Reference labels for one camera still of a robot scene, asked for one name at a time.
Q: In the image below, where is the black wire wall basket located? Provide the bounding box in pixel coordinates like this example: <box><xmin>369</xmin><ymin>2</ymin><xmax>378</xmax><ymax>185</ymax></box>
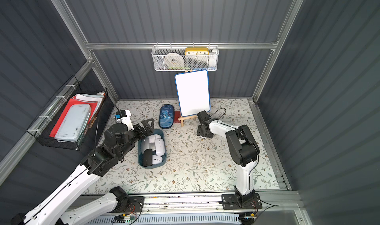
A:
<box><xmin>27</xmin><ymin>80</ymin><xmax>108</xmax><ymax>151</ymax></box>

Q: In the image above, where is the wooden easel stand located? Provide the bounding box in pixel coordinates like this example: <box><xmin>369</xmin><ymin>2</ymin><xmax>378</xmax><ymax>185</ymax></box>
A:
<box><xmin>178</xmin><ymin>111</ymin><xmax>210</xmax><ymax>128</ymax></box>

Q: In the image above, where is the white papers stack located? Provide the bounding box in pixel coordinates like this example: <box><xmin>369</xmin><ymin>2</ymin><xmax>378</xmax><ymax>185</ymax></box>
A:
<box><xmin>73</xmin><ymin>91</ymin><xmax>106</xmax><ymax>119</ymax></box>

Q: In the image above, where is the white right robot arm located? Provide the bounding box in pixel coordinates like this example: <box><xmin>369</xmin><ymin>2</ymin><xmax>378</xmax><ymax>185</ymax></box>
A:
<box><xmin>197</xmin><ymin>111</ymin><xmax>260</xmax><ymax>207</ymax></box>

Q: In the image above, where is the red flat box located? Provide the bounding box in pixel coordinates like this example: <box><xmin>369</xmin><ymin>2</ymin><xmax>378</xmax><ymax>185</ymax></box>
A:
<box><xmin>174</xmin><ymin>111</ymin><xmax>181</xmax><ymax>124</ymax></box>

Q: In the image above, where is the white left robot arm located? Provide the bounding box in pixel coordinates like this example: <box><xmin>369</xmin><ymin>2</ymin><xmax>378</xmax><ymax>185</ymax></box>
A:
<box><xmin>10</xmin><ymin>119</ymin><xmax>154</xmax><ymax>225</ymax></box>

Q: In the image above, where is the blue dinosaur pencil case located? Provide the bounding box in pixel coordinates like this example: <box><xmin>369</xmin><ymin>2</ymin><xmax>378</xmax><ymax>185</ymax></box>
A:
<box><xmin>158</xmin><ymin>104</ymin><xmax>175</xmax><ymax>129</ymax></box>

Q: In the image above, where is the yellow clock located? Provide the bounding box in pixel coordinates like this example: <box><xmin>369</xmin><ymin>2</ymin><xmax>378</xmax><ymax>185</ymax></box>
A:
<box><xmin>185</xmin><ymin>47</ymin><xmax>209</xmax><ymax>56</ymax></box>

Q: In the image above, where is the white wire wall basket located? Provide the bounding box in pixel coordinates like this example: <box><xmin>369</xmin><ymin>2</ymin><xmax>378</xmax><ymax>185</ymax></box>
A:
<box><xmin>151</xmin><ymin>45</ymin><xmax>219</xmax><ymax>72</ymax></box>

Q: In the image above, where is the white plastic tray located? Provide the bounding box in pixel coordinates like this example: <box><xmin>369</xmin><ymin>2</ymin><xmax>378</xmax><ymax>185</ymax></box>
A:
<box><xmin>54</xmin><ymin>104</ymin><xmax>91</xmax><ymax>142</ymax></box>

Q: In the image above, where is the white grey computer mouse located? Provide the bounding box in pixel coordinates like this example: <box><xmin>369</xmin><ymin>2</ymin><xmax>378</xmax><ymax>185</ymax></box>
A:
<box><xmin>141</xmin><ymin>134</ymin><xmax>161</xmax><ymax>153</ymax></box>

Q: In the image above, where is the black computer mouse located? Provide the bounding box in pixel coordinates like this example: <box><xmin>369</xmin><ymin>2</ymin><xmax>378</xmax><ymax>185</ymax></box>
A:
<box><xmin>142</xmin><ymin>149</ymin><xmax>153</xmax><ymax>167</ymax></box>

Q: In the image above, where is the blue framed whiteboard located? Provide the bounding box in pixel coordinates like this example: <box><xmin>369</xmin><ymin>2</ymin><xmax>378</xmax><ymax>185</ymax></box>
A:
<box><xmin>175</xmin><ymin>70</ymin><xmax>211</xmax><ymax>117</ymax></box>

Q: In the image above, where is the white tape roll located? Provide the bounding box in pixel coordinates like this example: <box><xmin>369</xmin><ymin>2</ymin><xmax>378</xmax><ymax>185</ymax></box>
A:
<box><xmin>164</xmin><ymin>53</ymin><xmax>185</xmax><ymax>68</ymax></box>

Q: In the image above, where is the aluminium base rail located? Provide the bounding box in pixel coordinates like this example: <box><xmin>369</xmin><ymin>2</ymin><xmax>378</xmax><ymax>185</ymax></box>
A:
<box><xmin>62</xmin><ymin>188</ymin><xmax>311</xmax><ymax>225</ymax></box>

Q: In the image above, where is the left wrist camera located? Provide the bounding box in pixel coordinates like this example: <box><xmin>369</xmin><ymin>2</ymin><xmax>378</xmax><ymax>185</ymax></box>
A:
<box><xmin>115</xmin><ymin>110</ymin><xmax>134</xmax><ymax>131</ymax></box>

